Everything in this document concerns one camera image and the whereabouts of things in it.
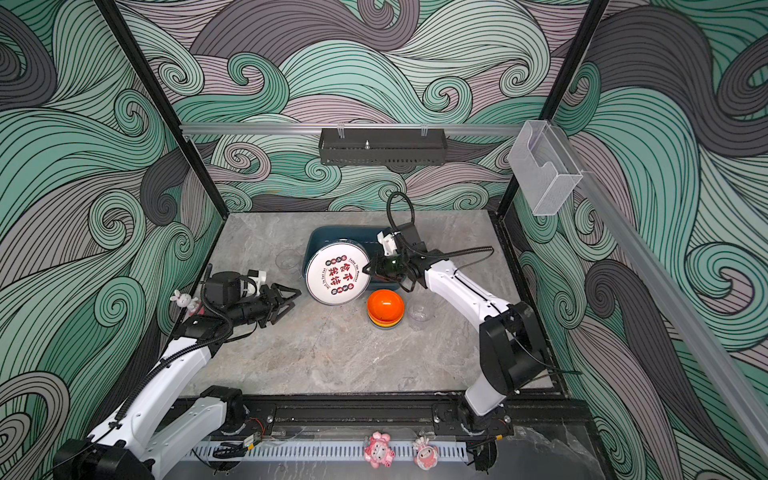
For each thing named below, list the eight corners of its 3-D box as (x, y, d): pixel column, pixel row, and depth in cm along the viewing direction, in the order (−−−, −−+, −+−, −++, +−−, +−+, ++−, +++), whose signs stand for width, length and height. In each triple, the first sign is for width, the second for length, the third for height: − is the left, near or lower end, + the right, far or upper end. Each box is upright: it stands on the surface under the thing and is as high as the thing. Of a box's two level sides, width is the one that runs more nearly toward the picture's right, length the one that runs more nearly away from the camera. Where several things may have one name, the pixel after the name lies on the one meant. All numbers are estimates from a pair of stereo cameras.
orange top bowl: (367, 328, 90) (367, 318, 84) (368, 300, 96) (367, 289, 91) (403, 328, 90) (405, 318, 84) (401, 300, 96) (403, 289, 91)
